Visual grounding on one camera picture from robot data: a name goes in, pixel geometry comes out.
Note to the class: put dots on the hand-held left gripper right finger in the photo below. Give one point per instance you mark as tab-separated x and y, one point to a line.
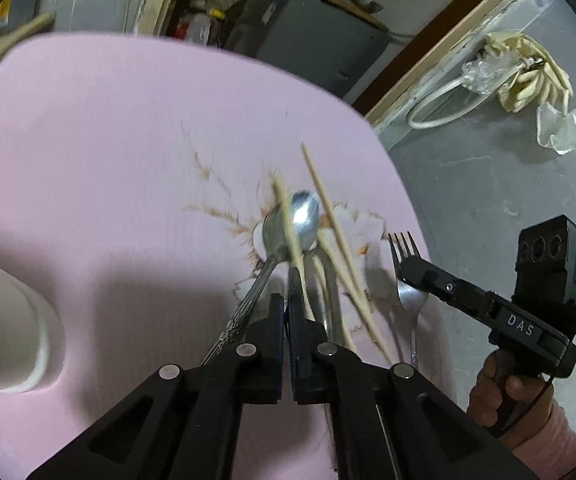
294	330

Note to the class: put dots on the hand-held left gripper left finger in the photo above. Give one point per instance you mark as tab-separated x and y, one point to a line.
279	322

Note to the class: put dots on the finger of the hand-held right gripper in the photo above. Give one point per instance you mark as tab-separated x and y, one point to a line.
433	282

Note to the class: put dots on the metal fork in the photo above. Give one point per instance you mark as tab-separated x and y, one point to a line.
410	300

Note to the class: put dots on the person's right forearm pink sleeve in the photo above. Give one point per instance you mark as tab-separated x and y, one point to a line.
553	442

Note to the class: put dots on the person's right hand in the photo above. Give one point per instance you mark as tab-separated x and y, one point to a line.
523	402

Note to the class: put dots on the plain metal spoon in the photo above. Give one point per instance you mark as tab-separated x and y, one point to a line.
305	217

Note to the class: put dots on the clear plastic bag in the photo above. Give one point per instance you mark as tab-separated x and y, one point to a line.
560	127

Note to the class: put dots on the cream cloth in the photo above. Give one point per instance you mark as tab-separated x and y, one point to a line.
543	75

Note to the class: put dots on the clear plastic wrap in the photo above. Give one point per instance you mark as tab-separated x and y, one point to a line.
480	75

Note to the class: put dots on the pink floral tablecloth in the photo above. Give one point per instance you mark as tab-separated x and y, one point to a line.
118	160

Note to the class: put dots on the grey metal cabinet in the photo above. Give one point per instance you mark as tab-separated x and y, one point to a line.
313	40

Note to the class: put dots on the white cup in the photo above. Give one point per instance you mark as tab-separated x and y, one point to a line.
3	325

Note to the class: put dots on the cluttered shelf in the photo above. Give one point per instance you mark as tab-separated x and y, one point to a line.
203	10

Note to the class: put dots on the wooden board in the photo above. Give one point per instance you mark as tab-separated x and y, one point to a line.
3	47

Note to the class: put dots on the wooden door frame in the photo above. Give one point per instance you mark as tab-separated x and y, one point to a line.
418	60

